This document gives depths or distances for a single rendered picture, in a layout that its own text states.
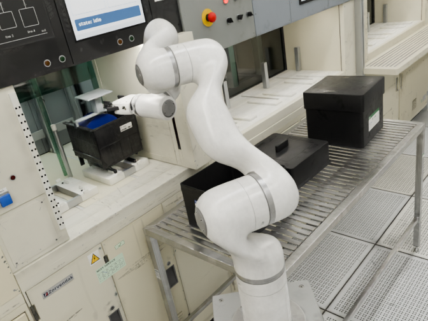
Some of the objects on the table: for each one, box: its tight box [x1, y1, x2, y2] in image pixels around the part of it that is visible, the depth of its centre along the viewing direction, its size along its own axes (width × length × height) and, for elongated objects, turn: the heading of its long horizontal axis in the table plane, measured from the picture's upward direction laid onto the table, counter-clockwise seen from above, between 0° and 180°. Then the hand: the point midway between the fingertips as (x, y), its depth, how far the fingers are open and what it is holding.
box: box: [303, 75, 385, 148], centre depth 202 cm, size 29×29×25 cm
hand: (114, 102), depth 164 cm, fingers open, 6 cm apart
